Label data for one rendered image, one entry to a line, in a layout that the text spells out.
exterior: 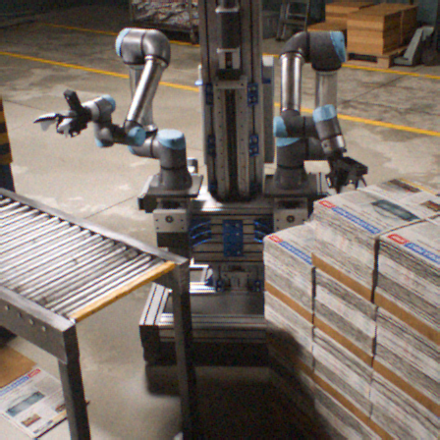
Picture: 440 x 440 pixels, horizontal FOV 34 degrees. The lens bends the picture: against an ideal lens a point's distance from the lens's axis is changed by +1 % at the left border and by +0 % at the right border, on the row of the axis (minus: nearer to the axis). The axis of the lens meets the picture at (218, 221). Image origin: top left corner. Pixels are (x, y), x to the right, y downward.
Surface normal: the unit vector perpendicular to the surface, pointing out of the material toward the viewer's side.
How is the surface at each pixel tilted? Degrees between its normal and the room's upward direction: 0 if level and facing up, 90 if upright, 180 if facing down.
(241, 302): 0
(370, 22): 91
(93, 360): 0
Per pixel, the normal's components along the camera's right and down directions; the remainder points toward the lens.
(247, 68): -0.09, 0.43
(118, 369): -0.04, -0.90
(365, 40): -0.66, 0.34
